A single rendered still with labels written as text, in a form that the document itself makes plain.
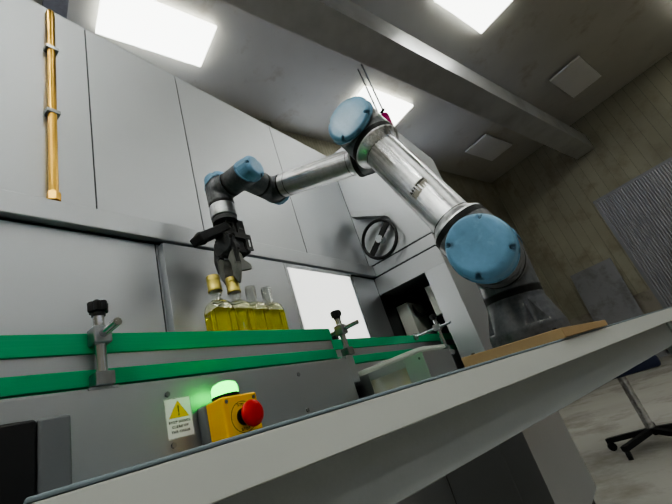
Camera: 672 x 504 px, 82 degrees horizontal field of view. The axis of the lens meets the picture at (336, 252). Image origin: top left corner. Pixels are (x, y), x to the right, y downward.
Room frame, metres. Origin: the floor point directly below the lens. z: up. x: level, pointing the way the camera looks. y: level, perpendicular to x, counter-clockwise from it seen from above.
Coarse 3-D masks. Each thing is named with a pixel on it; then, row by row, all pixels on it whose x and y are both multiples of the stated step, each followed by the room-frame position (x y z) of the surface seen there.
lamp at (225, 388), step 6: (216, 384) 0.65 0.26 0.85; (222, 384) 0.64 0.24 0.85; (228, 384) 0.65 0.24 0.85; (234, 384) 0.65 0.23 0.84; (216, 390) 0.64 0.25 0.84; (222, 390) 0.64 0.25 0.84; (228, 390) 0.64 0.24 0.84; (234, 390) 0.65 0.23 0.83; (216, 396) 0.64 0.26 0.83; (222, 396) 0.64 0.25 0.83
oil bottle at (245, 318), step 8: (232, 304) 0.93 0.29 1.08; (240, 304) 0.93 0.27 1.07; (248, 304) 0.95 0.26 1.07; (240, 312) 0.93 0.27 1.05; (248, 312) 0.95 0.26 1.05; (240, 320) 0.92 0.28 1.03; (248, 320) 0.94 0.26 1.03; (240, 328) 0.92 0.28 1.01; (248, 328) 0.94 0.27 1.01; (256, 328) 0.96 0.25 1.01
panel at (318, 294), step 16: (304, 272) 1.42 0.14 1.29; (304, 288) 1.40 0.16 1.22; (320, 288) 1.48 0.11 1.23; (336, 288) 1.57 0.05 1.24; (352, 288) 1.67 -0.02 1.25; (304, 304) 1.37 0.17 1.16; (320, 304) 1.45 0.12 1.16; (336, 304) 1.54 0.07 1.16; (352, 304) 1.64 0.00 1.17; (304, 320) 1.35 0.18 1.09; (320, 320) 1.43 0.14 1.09; (352, 320) 1.60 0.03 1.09; (352, 336) 1.57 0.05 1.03; (368, 336) 1.67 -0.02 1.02
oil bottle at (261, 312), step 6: (252, 306) 0.97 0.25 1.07; (258, 306) 0.98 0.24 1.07; (264, 306) 1.00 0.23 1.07; (258, 312) 0.98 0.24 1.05; (264, 312) 1.00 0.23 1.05; (258, 318) 0.97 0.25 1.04; (264, 318) 0.99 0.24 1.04; (270, 318) 1.01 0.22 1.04; (258, 324) 0.97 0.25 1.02; (264, 324) 0.99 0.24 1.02; (270, 324) 1.01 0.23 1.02
